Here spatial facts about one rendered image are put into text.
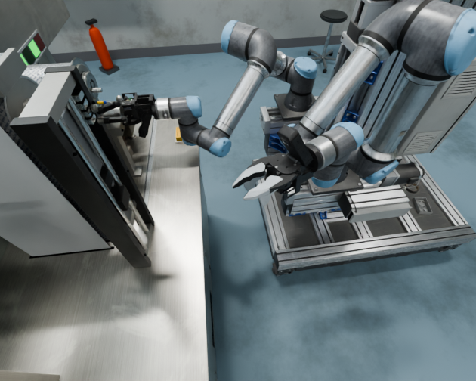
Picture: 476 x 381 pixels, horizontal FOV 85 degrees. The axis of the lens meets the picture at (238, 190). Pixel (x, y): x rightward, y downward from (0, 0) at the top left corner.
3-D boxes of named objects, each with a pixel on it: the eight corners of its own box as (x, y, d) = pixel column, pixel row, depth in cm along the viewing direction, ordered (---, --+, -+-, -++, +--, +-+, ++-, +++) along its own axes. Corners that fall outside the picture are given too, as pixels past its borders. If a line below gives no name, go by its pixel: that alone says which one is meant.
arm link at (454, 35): (358, 156, 104) (443, -8, 61) (390, 179, 97) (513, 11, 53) (337, 168, 100) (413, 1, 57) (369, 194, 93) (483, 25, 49)
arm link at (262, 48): (292, 51, 97) (226, 163, 99) (268, 43, 102) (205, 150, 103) (288, 28, 87) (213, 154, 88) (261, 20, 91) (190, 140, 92)
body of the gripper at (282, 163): (282, 202, 60) (319, 181, 64) (283, 176, 54) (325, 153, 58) (262, 184, 65) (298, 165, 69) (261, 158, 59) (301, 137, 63)
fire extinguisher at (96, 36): (121, 64, 332) (103, 15, 288) (119, 74, 317) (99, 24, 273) (101, 66, 330) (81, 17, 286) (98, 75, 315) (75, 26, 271)
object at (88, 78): (100, 86, 81) (97, 104, 78) (94, 87, 81) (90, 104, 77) (88, 65, 74) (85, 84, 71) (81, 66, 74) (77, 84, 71)
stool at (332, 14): (328, 51, 353) (341, 4, 310) (347, 70, 323) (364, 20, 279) (294, 56, 346) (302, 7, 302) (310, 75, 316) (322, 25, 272)
